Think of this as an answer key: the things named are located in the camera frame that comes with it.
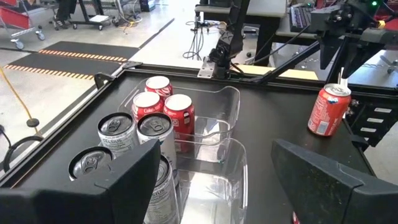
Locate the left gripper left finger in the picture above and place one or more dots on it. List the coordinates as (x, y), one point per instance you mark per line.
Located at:
(77, 205)

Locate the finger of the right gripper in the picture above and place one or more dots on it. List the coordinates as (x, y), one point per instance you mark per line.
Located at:
(329, 49)
(360, 56)

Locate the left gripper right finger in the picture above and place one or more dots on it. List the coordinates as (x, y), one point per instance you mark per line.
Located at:
(342, 202)

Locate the white Celsius can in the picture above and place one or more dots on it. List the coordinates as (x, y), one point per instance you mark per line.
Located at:
(90, 161)
(155, 124)
(116, 137)
(163, 199)

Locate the dented red Coca-Cola can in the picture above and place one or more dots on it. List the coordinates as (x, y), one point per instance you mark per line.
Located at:
(328, 112)

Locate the clear plastic bin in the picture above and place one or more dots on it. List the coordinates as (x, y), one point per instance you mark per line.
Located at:
(217, 102)
(217, 186)

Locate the black keyboard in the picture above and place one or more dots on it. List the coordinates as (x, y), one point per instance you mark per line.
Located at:
(298, 17)

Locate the plywood base board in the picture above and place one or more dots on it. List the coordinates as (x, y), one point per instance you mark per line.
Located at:
(295, 74)

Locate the silver metal plate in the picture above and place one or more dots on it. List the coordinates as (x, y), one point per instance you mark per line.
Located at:
(206, 68)

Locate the black orange-striped floor mat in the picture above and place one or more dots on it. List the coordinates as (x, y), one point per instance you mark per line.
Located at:
(90, 49)

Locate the black rolling stand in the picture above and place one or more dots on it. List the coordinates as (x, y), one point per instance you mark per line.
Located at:
(99, 19)

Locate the person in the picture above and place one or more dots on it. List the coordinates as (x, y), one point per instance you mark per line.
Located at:
(65, 12)

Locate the red cart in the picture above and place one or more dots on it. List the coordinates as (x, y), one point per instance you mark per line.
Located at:
(12, 18)

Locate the black diagonal frame strut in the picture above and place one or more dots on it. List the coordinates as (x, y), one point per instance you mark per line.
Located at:
(286, 62)

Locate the black slotted bracket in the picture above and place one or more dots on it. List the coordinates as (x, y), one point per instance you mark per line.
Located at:
(363, 115)

